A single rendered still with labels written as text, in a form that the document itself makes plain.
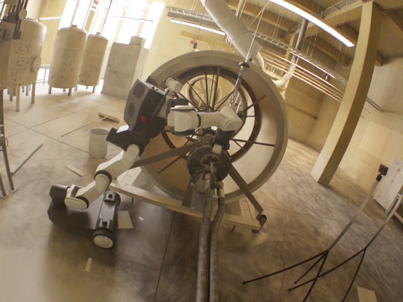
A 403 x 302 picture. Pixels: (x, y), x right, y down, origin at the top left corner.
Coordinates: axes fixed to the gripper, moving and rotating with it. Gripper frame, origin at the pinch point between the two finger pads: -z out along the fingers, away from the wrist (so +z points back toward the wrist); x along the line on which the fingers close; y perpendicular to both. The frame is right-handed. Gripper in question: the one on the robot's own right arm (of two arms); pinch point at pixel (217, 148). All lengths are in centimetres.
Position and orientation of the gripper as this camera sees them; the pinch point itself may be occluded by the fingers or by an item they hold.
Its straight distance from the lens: 107.9
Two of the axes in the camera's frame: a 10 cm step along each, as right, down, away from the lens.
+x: 9.5, 2.9, 0.7
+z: 2.5, -6.5, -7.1
